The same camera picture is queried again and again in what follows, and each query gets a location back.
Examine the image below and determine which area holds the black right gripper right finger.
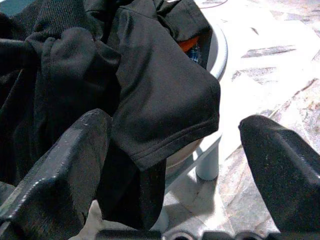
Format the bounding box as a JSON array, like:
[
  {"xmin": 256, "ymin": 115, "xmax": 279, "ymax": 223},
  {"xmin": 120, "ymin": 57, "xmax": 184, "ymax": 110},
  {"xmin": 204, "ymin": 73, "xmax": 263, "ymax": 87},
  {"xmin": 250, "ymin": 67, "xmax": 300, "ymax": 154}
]
[{"xmin": 238, "ymin": 114, "xmax": 320, "ymax": 236}]

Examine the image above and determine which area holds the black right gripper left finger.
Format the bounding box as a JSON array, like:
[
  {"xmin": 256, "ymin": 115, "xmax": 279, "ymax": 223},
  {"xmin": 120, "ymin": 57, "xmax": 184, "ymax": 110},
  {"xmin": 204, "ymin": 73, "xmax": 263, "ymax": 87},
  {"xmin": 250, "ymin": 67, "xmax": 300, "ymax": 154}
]
[{"xmin": 0, "ymin": 109, "xmax": 112, "ymax": 240}]

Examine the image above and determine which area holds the white laundry basket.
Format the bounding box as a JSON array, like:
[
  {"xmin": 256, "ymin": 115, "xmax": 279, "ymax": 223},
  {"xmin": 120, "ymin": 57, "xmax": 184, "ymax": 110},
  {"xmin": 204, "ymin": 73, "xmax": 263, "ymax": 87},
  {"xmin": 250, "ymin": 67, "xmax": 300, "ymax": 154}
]
[{"xmin": 149, "ymin": 22, "xmax": 230, "ymax": 231}]

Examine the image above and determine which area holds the black smooth t-shirt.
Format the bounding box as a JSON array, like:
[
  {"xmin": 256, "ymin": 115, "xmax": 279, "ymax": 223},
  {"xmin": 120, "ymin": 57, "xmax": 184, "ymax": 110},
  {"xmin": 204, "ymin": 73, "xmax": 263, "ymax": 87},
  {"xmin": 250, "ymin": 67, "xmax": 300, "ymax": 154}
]
[{"xmin": 94, "ymin": 0, "xmax": 222, "ymax": 231}]

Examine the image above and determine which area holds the orange item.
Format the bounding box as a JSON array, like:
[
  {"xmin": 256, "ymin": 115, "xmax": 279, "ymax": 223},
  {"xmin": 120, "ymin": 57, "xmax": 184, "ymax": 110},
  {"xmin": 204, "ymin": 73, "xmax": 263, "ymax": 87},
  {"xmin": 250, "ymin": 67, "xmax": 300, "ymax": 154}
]
[{"xmin": 178, "ymin": 36, "xmax": 201, "ymax": 52}]

